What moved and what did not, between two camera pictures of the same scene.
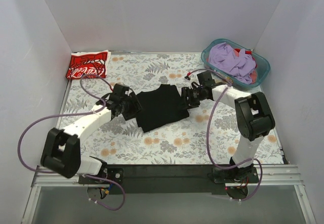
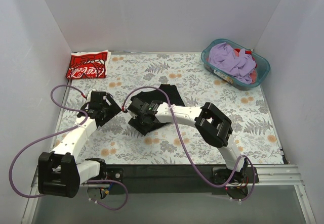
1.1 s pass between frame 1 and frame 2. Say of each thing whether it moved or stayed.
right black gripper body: moved
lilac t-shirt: stayed
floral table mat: stayed
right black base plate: stayed
